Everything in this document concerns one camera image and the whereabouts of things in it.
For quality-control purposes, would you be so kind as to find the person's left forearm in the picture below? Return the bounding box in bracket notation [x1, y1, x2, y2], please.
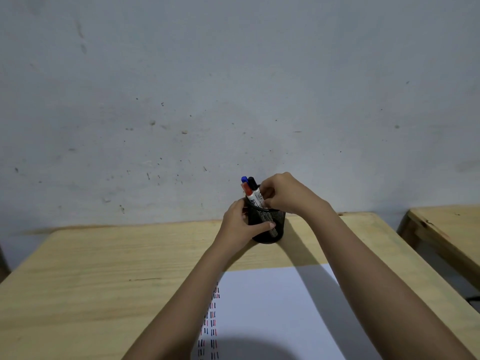
[121, 244, 245, 360]

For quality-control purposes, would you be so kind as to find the person's right hand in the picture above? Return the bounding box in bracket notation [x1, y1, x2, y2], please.
[259, 172, 334, 219]

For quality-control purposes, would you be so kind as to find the red cap marker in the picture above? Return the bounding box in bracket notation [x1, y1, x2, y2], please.
[242, 182, 257, 207]

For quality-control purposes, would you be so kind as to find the person's left hand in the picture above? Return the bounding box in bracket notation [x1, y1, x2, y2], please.
[212, 198, 277, 258]

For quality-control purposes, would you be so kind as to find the black mesh pen holder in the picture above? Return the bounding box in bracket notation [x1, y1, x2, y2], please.
[243, 196, 287, 245]

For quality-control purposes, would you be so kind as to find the wooden side table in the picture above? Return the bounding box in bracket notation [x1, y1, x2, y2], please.
[397, 205, 480, 293]

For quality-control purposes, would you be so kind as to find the black cap marker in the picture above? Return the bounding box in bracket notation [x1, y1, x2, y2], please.
[248, 177, 265, 209]

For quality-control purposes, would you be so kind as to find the white paper sheet with dashes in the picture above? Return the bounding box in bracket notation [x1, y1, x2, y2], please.
[190, 263, 384, 360]

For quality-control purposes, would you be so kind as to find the person's right forearm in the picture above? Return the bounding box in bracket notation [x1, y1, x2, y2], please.
[300, 203, 478, 360]

